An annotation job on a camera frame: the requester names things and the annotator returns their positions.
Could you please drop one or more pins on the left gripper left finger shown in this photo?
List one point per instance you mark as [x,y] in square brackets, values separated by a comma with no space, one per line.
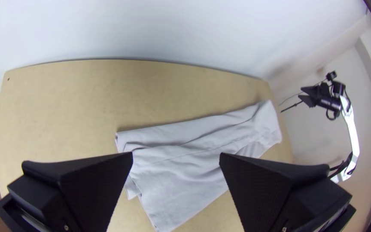
[85,193]

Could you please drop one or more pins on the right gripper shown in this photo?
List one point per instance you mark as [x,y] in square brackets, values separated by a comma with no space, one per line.
[328,102]

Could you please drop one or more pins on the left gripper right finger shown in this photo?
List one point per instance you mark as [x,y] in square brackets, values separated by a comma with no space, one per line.
[269,193]

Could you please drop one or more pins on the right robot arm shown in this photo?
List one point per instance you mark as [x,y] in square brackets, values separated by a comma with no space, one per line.
[351,129]

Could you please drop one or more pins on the grey t-shirt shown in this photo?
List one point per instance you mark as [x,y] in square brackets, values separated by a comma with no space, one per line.
[179,161]

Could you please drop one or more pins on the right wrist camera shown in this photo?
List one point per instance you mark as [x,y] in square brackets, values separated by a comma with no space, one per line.
[331,76]

